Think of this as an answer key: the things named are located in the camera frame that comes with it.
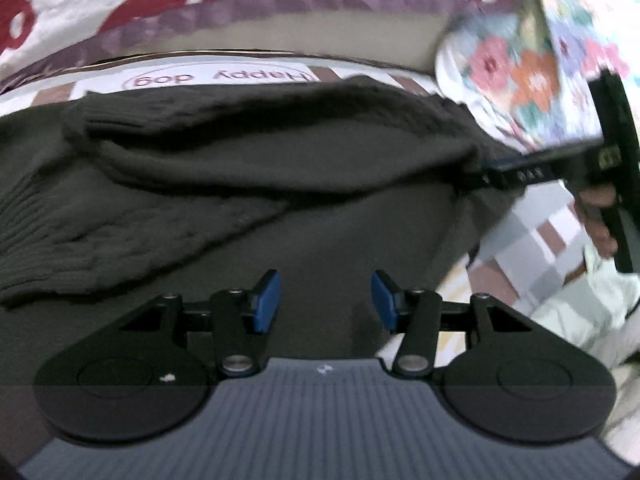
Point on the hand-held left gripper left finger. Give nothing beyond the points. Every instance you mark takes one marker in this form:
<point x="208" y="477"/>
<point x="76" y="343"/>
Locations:
<point x="265" y="306"/>

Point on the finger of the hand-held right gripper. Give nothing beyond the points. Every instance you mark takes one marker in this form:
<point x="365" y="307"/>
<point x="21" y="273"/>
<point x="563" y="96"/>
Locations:
<point x="520" y="172"/>

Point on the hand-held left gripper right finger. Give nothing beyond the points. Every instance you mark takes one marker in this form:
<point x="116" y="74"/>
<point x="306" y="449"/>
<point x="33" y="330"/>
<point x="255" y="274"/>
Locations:
<point x="384" y="306"/>

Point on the dark brown knitted sweater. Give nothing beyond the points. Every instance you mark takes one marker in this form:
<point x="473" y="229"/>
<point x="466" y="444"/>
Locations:
<point x="280" y="175"/>

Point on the person's right hand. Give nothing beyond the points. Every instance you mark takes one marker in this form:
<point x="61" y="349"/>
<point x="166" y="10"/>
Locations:
<point x="596" y="220"/>

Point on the floral print pillow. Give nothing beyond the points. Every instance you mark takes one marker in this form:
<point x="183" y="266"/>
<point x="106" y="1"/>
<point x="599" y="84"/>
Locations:
<point x="515" y="70"/>

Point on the pale green cloth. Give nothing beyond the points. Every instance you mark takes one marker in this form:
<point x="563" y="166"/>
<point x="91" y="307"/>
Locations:
<point x="607" y="290"/>

